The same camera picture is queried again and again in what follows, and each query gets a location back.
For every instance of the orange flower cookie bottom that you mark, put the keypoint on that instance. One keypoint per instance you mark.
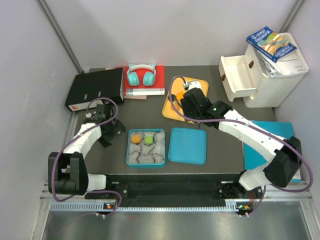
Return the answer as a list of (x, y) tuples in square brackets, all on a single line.
[(173, 107)]

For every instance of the white drawer cabinet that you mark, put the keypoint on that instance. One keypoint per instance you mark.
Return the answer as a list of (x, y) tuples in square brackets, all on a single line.
[(242, 77)]

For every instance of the teal cat ear headphones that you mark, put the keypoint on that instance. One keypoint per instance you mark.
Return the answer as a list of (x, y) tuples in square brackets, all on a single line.
[(141, 73)]

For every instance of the red book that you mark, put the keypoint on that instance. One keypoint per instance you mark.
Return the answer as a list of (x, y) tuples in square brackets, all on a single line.
[(157, 89)]

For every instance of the blue cookie tin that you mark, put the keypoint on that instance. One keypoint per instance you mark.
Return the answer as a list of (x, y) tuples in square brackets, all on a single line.
[(147, 156)]

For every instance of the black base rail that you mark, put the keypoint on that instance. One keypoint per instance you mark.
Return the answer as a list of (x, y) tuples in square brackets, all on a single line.
[(215, 186)]

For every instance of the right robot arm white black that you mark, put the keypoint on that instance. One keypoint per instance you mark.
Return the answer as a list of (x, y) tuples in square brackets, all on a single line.
[(225, 118)]

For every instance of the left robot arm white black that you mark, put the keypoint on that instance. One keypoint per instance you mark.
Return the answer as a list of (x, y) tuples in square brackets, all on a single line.
[(67, 172)]

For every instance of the green cookie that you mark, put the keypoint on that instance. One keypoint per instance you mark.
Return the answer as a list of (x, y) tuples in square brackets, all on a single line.
[(148, 140)]

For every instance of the yellow tray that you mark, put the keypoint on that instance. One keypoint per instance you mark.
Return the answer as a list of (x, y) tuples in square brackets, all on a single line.
[(178, 86)]

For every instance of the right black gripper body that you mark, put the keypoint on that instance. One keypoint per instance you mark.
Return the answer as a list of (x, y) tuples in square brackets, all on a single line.
[(191, 113)]

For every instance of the orange flower cookie top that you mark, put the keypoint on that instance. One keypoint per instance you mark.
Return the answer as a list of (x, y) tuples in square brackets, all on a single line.
[(180, 95)]

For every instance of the blue folder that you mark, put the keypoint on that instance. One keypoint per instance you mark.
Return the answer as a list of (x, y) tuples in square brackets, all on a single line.
[(270, 130)]

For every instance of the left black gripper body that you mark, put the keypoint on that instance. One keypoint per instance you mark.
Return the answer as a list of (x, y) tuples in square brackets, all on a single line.
[(111, 132)]

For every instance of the blue tin lid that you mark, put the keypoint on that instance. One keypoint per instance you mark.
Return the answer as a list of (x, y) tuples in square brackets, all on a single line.
[(188, 146)]

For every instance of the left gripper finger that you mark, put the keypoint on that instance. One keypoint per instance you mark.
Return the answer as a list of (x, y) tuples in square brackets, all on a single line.
[(105, 141), (120, 127)]

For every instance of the orange flower cookie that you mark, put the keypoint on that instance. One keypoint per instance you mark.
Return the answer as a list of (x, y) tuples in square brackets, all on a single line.
[(173, 107), (180, 95)]

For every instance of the round orange cookie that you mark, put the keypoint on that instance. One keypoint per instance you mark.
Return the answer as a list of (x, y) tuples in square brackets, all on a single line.
[(136, 139)]

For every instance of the black ring binder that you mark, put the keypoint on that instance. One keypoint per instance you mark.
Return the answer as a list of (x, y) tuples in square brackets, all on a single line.
[(96, 84)]

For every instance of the grey cable duct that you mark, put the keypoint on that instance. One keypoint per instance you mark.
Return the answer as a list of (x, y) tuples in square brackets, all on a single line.
[(76, 206)]

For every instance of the silver foil packet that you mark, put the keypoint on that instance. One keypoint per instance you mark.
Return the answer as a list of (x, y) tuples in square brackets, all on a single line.
[(266, 67)]

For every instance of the blue paperback book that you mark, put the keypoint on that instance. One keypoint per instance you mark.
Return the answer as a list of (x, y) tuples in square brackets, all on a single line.
[(270, 44)]

